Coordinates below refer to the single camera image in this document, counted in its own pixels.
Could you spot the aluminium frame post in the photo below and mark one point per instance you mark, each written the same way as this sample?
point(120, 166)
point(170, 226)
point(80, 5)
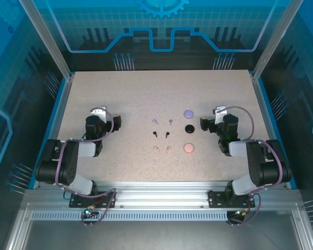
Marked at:
point(271, 39)
point(49, 39)

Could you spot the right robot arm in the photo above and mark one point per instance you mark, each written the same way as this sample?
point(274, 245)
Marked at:
point(255, 161)

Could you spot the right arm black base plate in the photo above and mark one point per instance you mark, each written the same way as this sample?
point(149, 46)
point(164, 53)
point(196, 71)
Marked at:
point(216, 199)

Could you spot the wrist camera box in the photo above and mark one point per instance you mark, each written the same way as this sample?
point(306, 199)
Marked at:
point(220, 110)
point(99, 111)

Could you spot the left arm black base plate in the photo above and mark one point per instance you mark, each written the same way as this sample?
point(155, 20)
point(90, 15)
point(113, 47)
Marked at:
point(75, 203)

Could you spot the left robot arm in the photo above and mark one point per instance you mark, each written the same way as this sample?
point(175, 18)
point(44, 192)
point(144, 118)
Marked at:
point(70, 161)

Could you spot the purple earbud charging case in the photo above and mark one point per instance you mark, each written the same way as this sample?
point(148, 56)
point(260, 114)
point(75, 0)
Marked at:
point(188, 113)

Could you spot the black earbud charging case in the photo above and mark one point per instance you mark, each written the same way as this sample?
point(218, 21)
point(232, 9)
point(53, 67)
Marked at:
point(190, 128)

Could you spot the aluminium mounting rail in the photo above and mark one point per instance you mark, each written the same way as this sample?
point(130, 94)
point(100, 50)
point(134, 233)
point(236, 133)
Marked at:
point(159, 192)

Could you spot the blue table edge rail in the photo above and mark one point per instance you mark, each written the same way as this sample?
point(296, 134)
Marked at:
point(59, 122)
point(265, 122)

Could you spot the pink earbud charging case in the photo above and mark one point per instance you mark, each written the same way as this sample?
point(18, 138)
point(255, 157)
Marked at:
point(188, 148)

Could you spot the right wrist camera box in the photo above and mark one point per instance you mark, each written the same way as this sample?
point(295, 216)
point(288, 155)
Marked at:
point(220, 110)

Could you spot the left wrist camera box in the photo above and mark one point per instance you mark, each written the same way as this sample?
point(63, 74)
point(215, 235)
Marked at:
point(99, 111)

